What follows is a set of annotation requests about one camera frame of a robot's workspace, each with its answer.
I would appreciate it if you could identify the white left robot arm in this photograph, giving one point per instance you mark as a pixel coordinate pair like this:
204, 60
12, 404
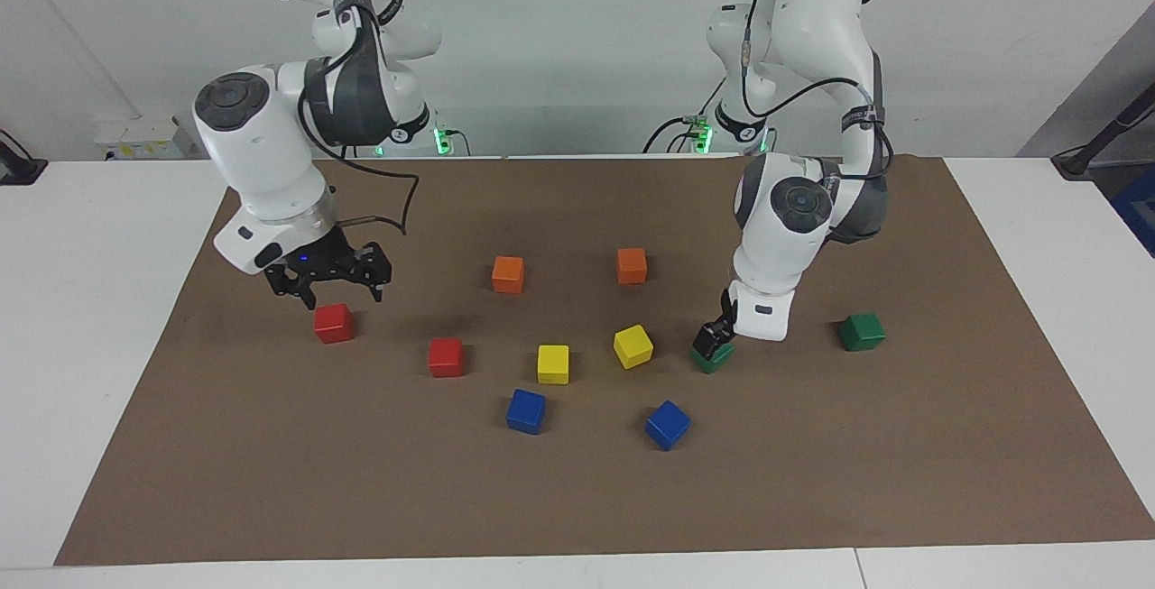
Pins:
785, 237

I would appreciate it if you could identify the orange wooden block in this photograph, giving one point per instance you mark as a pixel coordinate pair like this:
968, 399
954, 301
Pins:
508, 274
632, 265

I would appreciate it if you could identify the black tripod stand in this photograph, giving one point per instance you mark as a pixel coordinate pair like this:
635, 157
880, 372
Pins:
1078, 161

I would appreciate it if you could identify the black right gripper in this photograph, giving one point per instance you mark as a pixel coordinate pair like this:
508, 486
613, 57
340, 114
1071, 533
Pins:
320, 262

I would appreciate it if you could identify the red wooden block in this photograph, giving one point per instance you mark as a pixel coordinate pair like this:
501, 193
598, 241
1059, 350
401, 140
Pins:
446, 357
334, 323

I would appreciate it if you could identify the brown table mat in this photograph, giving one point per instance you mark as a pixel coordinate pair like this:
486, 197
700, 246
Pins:
577, 490

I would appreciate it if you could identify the blue wooden block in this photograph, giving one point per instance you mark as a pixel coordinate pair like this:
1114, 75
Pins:
525, 411
668, 425

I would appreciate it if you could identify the blue crate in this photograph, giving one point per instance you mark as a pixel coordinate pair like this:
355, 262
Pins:
1139, 210

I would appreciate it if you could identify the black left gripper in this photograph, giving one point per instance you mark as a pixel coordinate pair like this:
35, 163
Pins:
727, 314

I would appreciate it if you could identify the yellow wooden block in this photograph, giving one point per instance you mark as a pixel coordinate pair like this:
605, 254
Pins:
553, 363
632, 345

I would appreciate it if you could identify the green wooden block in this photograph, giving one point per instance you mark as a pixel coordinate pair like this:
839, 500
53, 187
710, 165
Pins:
719, 363
862, 332

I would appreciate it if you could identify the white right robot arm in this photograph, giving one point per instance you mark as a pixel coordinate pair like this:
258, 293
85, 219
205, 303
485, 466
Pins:
262, 156

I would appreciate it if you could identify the black clamp stand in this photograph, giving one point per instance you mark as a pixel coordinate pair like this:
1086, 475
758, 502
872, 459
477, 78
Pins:
18, 170

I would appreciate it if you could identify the white power strip box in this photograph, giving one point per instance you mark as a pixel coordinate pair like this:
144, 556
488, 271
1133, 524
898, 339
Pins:
144, 138

